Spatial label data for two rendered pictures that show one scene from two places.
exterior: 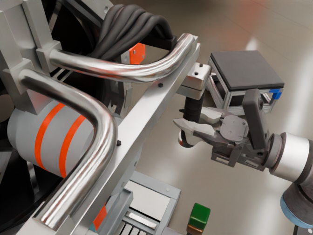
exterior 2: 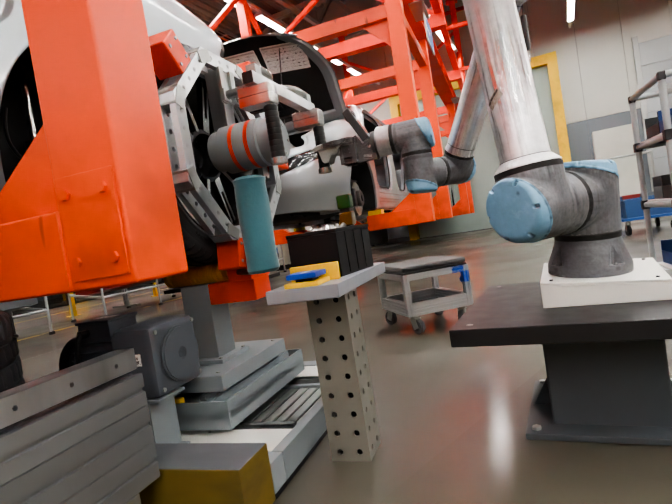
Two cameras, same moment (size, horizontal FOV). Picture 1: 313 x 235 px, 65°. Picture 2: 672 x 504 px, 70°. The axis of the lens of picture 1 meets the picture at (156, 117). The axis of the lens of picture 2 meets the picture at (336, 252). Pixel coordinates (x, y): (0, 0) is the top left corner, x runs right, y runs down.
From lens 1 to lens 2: 1.34 m
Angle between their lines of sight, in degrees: 43
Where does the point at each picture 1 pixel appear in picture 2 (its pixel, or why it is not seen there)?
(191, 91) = (313, 118)
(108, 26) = not seen: hidden behind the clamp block
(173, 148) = not seen: hidden behind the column
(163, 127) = not seen: hidden behind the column
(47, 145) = (235, 128)
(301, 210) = (410, 168)
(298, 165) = (384, 129)
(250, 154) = (364, 150)
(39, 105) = (228, 121)
